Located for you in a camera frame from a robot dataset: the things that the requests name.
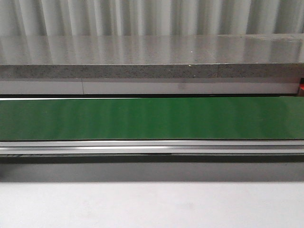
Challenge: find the grey speckled stone counter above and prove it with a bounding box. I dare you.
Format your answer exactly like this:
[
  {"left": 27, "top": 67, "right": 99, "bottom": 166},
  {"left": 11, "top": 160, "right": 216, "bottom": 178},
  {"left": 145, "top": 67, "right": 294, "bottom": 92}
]
[{"left": 0, "top": 34, "right": 304, "bottom": 96}]

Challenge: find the green conveyor belt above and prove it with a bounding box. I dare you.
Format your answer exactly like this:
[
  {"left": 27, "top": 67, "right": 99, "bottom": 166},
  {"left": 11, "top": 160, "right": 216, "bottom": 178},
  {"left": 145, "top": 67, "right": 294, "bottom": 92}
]
[{"left": 0, "top": 96, "right": 304, "bottom": 141}]

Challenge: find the red object at right edge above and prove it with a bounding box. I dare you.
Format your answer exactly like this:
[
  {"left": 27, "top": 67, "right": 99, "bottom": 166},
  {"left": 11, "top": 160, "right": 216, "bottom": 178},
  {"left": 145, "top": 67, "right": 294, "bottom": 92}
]
[{"left": 298, "top": 78, "right": 304, "bottom": 96}]

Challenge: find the grey pleated curtain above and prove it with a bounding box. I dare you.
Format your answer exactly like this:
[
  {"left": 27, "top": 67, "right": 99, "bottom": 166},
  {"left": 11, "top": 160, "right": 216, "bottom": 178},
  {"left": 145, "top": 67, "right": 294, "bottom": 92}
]
[{"left": 0, "top": 0, "right": 304, "bottom": 36}]

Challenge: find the aluminium conveyor side rail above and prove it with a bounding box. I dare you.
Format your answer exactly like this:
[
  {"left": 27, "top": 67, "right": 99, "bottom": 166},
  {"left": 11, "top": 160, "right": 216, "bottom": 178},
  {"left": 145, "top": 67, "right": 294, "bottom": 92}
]
[{"left": 0, "top": 140, "right": 304, "bottom": 164}]

